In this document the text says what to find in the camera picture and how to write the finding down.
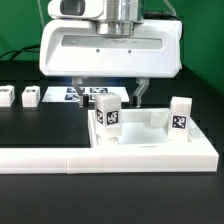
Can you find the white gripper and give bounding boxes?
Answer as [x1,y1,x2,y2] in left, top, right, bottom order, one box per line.
[39,20,182,108]

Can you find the white marker base sheet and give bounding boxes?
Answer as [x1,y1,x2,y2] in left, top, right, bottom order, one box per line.
[39,86,131,104]

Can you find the white L-shaped obstacle fence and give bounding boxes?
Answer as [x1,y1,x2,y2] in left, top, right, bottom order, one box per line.
[0,112,220,175]

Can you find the black cables at base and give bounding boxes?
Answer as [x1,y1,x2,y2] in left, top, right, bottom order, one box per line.
[0,44,43,62]

